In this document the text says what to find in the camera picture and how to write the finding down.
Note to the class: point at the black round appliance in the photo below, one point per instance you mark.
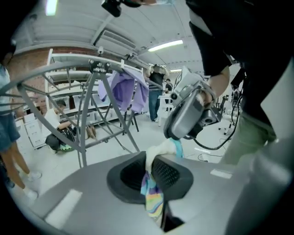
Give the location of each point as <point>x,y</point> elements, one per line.
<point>66,135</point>

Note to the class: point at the black head-worn camera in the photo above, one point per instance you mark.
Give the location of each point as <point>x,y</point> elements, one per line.
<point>112,7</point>

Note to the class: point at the person's right forearm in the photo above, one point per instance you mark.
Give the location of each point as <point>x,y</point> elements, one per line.
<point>219,82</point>

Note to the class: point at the grey shell chair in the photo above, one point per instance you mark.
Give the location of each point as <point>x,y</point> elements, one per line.
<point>131,119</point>

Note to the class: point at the brown bag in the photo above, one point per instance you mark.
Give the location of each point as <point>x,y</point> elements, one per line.
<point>91,133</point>

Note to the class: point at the white security camera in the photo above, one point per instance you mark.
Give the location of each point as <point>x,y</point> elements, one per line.
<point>100,50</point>

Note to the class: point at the grey metal drying rack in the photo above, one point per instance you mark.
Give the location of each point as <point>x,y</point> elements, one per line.
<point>99,66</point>

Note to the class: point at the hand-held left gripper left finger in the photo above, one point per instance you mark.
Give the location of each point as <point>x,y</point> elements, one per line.
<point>92,195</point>

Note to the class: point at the rainbow striped garment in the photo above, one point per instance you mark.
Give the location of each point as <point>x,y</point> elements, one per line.
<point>152,199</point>

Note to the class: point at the white drawer cabinet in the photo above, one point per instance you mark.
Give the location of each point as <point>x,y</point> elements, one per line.
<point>34,133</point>

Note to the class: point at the person's black t-shirt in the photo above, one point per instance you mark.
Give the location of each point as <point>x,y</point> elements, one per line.
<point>248,46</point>

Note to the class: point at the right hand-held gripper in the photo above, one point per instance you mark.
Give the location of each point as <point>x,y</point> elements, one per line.
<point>183,89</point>

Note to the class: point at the purple printed shirt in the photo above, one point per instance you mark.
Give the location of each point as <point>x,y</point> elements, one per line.
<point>124,91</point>

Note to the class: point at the person's right hand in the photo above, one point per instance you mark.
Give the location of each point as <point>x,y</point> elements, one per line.
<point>207,98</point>

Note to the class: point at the person's olive trousers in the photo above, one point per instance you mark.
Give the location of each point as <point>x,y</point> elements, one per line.
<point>248,137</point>

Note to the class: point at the white metal shelving unit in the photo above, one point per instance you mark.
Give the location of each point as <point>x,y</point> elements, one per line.
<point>49,62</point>

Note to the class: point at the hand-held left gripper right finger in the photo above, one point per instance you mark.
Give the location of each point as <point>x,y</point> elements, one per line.
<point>206,188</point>

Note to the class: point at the white ceiling air conditioner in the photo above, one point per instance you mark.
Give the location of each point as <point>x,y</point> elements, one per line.
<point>119,39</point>

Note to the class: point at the person's light blue face mask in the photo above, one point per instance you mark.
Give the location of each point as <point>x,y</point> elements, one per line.
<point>165,1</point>

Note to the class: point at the long ceiling light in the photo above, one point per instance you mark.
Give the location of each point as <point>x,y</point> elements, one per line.
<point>51,7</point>
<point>176,70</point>
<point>165,46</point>

